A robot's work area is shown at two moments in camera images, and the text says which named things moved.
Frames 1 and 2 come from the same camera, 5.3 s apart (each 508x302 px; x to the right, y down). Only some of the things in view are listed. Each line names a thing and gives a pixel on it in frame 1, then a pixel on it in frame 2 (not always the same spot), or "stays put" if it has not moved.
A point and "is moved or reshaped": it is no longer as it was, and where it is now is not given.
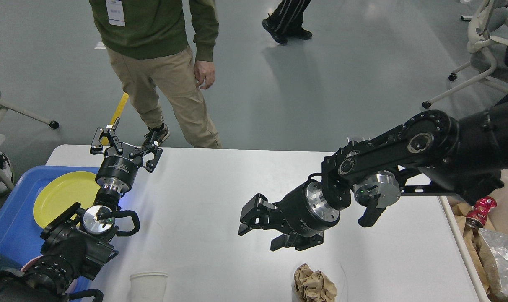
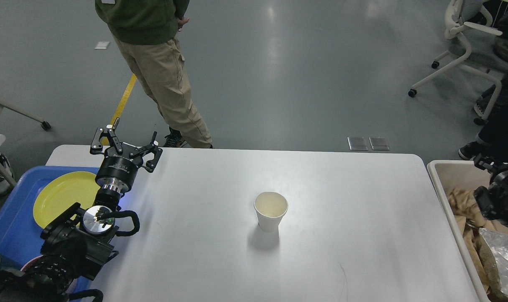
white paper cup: x=148 y=287 is moved or reshaped
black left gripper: x=116 y=172 stays put
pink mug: x=28 y=263 stays put
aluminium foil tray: x=507 y=251 stays put
